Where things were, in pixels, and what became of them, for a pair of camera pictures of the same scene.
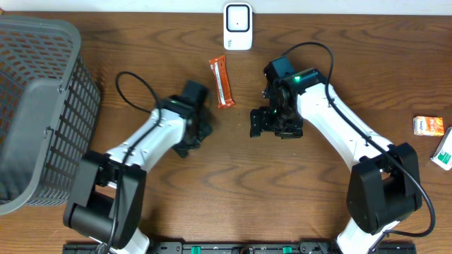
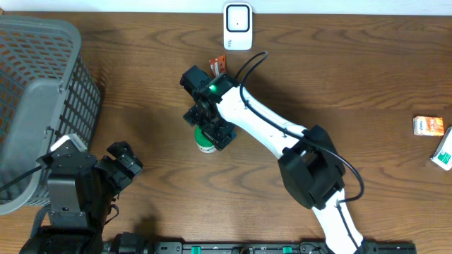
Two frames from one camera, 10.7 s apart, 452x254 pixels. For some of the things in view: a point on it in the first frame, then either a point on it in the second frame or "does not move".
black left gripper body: (200, 123) → (106, 178)
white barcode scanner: (238, 26) does not move
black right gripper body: (283, 123) → (215, 128)
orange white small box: (428, 125) does not move
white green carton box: (442, 156) does not move
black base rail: (242, 248) does not move
